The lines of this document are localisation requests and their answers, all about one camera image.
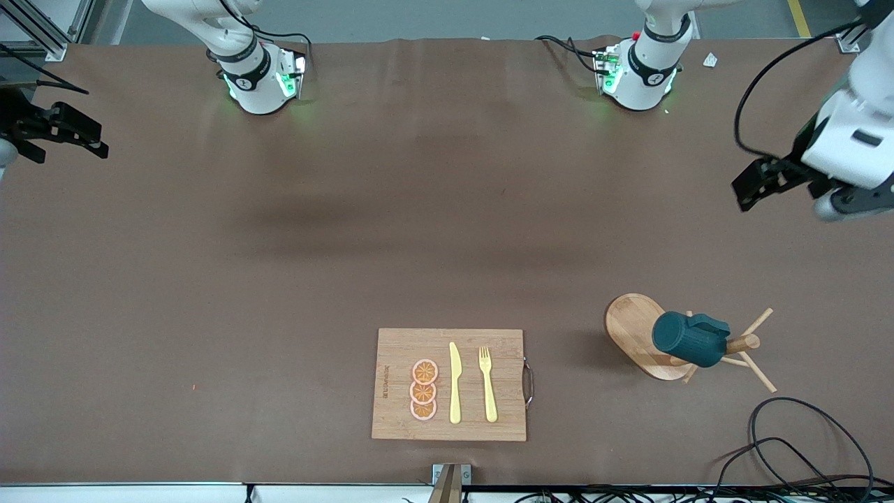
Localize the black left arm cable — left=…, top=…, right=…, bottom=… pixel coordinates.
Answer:
left=733, top=19, right=871, bottom=161

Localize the wooden mug rack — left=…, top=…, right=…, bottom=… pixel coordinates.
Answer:
left=604, top=293, right=777, bottom=394

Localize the thin black cable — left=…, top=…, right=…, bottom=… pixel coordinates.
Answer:
left=711, top=437, right=850, bottom=501

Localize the black base cable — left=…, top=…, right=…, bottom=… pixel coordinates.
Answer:
left=210, top=0, right=312, bottom=68
left=535, top=34, right=603, bottom=75

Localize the brown table cover sheet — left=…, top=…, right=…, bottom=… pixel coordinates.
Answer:
left=0, top=35, right=894, bottom=488

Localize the thick black cable loop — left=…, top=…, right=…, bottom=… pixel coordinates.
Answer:
left=749, top=396, right=875, bottom=498

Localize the yellow plastic knife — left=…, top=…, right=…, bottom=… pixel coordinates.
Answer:
left=449, top=342, right=463, bottom=425

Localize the wooden cutting board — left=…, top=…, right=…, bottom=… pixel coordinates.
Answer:
left=371, top=328, right=528, bottom=442

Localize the teal ribbed mug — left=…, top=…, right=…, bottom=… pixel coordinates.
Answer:
left=651, top=310, right=732, bottom=370

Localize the black right base cable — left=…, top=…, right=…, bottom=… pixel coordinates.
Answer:
left=210, top=0, right=312, bottom=68

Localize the metal bracket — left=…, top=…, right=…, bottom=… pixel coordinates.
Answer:
left=431, top=462, right=473, bottom=503

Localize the yellow plastic fork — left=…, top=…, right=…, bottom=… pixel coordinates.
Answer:
left=478, top=347, right=499, bottom=423

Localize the black left base cable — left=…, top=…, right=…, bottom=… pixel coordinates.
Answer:
left=535, top=34, right=603, bottom=75

